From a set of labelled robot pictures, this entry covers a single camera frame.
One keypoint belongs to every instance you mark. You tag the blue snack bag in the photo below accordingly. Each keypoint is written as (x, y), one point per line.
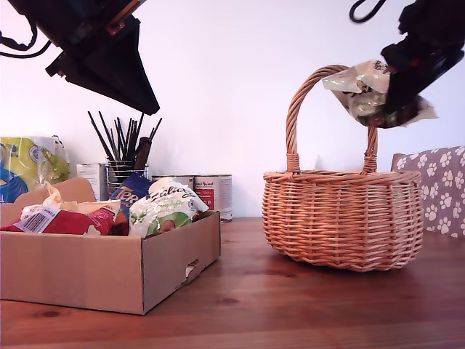
(127, 191)

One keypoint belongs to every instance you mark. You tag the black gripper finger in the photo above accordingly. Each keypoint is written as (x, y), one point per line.
(396, 56)
(120, 72)
(417, 76)

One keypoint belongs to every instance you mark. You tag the yellow green printed plastic bag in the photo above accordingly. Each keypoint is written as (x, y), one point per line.
(22, 163)

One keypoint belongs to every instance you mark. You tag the thin black stick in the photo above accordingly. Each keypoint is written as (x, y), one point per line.
(100, 136)
(137, 134)
(120, 138)
(128, 138)
(155, 128)
(108, 136)

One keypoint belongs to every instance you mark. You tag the white carton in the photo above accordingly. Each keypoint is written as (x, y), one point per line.
(89, 178)

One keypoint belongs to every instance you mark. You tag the brown cardboard box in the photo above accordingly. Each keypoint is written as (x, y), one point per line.
(72, 269)

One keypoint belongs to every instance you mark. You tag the white green Easter egg bag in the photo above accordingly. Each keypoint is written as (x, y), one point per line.
(348, 83)
(163, 203)

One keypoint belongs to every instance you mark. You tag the pale yellow snack bag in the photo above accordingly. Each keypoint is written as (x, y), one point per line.
(52, 198)

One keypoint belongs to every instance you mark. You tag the tin can red label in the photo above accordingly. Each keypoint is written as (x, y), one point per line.
(219, 196)

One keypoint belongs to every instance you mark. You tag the red snack bag white label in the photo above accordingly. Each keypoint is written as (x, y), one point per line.
(72, 223)

